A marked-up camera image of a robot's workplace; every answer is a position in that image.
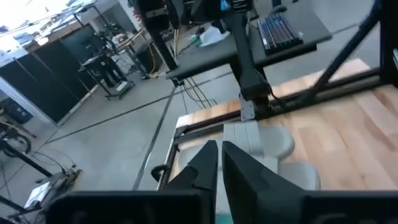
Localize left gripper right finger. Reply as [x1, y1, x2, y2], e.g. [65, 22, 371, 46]
[222, 141, 305, 224]

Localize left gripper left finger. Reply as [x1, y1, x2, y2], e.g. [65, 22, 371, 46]
[161, 139, 219, 191]

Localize grey foam slide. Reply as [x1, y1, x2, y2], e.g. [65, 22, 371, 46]
[214, 155, 321, 215]
[178, 121, 295, 170]

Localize wooden shelf black metal legs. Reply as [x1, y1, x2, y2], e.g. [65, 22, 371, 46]
[151, 123, 321, 191]

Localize black computer tower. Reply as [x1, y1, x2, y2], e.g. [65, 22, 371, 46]
[136, 43, 164, 75]

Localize black rolling cart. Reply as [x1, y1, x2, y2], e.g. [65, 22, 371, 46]
[79, 52, 136, 101]

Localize white plastic bag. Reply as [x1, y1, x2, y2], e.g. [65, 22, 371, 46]
[198, 26, 231, 47]

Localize black monitor pole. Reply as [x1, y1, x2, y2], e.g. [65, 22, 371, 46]
[136, 0, 180, 71]

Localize black backlit keyboard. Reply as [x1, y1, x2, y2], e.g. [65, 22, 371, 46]
[257, 14, 304, 56]

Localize black keyboard tray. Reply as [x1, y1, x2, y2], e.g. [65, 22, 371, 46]
[248, 0, 333, 68]

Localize silver metal bracket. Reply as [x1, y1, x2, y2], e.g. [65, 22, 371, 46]
[239, 94, 256, 122]

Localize black partition panel wall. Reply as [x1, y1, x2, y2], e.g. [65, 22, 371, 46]
[0, 24, 98, 124]

